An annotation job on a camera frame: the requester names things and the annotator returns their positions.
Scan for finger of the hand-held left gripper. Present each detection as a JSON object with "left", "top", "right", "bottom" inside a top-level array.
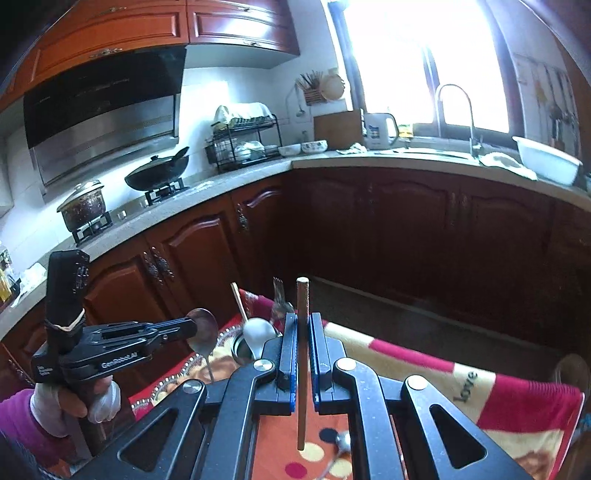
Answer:
[
  {"left": 139, "top": 330, "right": 188, "bottom": 354},
  {"left": 150, "top": 316, "right": 200, "bottom": 334}
]

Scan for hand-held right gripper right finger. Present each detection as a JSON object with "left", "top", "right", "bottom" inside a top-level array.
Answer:
[{"left": 310, "top": 313, "right": 550, "bottom": 480}]

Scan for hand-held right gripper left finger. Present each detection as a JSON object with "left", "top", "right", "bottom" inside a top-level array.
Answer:
[{"left": 69, "top": 313, "right": 297, "bottom": 480}]

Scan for metal spoon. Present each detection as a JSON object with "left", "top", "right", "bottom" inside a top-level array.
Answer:
[
  {"left": 186, "top": 308, "right": 219, "bottom": 383},
  {"left": 321, "top": 429, "right": 354, "bottom": 480}
]

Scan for wooden chopstick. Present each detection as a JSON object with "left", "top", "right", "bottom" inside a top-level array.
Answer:
[{"left": 295, "top": 277, "right": 311, "bottom": 450}]

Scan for white utensil holder cup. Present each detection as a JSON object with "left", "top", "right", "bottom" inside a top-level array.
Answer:
[{"left": 230, "top": 329, "right": 283, "bottom": 368}]

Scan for light wooden stick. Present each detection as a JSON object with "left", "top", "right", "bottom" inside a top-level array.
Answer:
[{"left": 230, "top": 281, "right": 250, "bottom": 324}]

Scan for metal fork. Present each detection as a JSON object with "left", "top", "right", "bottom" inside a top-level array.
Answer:
[{"left": 271, "top": 276, "right": 295, "bottom": 326}]

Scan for person's left forearm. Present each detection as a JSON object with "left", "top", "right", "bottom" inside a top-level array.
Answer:
[{"left": 0, "top": 387, "right": 65, "bottom": 467}]

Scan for person's left hand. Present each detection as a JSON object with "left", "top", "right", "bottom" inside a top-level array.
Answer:
[{"left": 30, "top": 375, "right": 123, "bottom": 439}]

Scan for yellow oil bottle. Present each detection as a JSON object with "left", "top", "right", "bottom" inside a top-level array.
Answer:
[{"left": 0, "top": 249, "right": 21, "bottom": 308}]

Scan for gas stove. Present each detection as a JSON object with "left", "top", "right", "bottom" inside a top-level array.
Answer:
[{"left": 69, "top": 178, "right": 191, "bottom": 245}]

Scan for speckled stone countertop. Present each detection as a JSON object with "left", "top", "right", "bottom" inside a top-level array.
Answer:
[{"left": 0, "top": 138, "right": 591, "bottom": 333}]

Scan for black wok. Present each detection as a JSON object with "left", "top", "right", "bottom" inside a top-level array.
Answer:
[{"left": 124, "top": 147, "right": 191, "bottom": 192}]

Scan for brown lidded cooking pot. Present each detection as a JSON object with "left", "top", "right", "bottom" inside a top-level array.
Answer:
[{"left": 56, "top": 180, "right": 108, "bottom": 233}]

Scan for brown wooden kitchen cabinets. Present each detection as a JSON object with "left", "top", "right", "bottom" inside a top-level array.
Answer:
[{"left": 0, "top": 166, "right": 591, "bottom": 416}]

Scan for printed checked blanket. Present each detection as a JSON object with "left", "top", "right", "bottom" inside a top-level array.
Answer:
[{"left": 127, "top": 288, "right": 585, "bottom": 480}]

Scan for black steel range hood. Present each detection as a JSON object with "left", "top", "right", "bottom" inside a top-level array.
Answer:
[{"left": 23, "top": 46, "right": 188, "bottom": 199}]

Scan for wooden cutting board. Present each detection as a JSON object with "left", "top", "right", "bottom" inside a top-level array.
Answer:
[{"left": 313, "top": 109, "right": 364, "bottom": 151}]

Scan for white electric kettle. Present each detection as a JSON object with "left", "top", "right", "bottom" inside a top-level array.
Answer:
[{"left": 364, "top": 113, "right": 400, "bottom": 151}]

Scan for white dish cloth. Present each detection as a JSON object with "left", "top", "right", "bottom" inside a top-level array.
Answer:
[{"left": 478, "top": 151, "right": 539, "bottom": 182}]

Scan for round hanging strainer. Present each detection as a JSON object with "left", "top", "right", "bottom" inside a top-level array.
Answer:
[{"left": 320, "top": 68, "right": 346, "bottom": 101}]

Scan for chrome kitchen faucet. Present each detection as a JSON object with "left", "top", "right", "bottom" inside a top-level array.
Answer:
[{"left": 434, "top": 83, "right": 483, "bottom": 158}]

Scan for white plastic basin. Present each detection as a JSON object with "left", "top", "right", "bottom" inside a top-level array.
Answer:
[{"left": 512, "top": 136, "right": 584, "bottom": 186}]

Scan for bright kitchen window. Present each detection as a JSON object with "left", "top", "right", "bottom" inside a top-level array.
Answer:
[{"left": 328, "top": 0, "right": 513, "bottom": 139}]

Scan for black wire dish rack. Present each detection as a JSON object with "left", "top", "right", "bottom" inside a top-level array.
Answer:
[{"left": 204, "top": 114, "right": 284, "bottom": 174}]

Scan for wall chopstick holder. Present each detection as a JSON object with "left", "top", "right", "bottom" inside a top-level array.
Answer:
[{"left": 295, "top": 69, "right": 325, "bottom": 107}]

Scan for brown wooden wall cabinets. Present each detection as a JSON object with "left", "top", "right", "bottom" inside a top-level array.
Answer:
[{"left": 0, "top": 0, "right": 301, "bottom": 112}]

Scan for wall rail with hanging tools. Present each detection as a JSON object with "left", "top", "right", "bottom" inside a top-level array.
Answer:
[{"left": 547, "top": 69, "right": 581, "bottom": 146}]

